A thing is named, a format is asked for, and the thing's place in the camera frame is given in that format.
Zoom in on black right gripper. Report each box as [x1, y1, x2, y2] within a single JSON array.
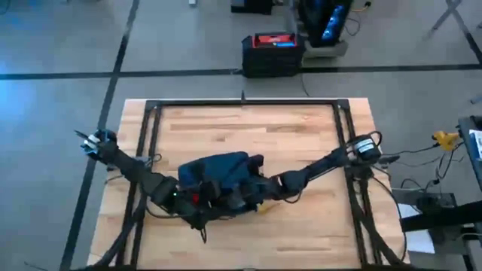
[[236, 154, 282, 212]]

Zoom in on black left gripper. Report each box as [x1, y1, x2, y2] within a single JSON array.
[[162, 179, 223, 231]]

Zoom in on dark navy backpack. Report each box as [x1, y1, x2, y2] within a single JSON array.
[[177, 151, 265, 199]]

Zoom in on black red equipment box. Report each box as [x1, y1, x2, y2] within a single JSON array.
[[242, 32, 305, 79]]

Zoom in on black computer tower blue lights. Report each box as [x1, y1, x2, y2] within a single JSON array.
[[299, 0, 354, 49]]

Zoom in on black floor box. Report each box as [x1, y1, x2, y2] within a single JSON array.
[[230, 0, 274, 16]]

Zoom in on grey flat box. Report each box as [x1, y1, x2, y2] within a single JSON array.
[[391, 187, 457, 212]]

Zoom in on white paper sheet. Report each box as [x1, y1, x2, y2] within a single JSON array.
[[397, 202, 437, 254]]

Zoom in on yellow power plug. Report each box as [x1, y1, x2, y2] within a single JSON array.
[[432, 130, 461, 152]]

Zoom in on black stand beam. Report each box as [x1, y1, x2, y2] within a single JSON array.
[[401, 200, 482, 233]]

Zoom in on black side table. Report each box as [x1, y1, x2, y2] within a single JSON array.
[[457, 115, 482, 191]]

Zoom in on blue white box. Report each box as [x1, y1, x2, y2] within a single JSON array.
[[468, 129, 482, 161]]

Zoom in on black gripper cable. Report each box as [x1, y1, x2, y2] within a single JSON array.
[[276, 175, 304, 205], [145, 205, 209, 245]]

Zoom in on black cable bundle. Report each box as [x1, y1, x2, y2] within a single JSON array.
[[348, 175, 410, 269], [88, 195, 148, 270]]

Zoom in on black metal rig frame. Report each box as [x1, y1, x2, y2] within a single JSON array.
[[112, 98, 383, 271]]

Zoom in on black floor cables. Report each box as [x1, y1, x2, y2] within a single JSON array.
[[382, 142, 466, 190]]

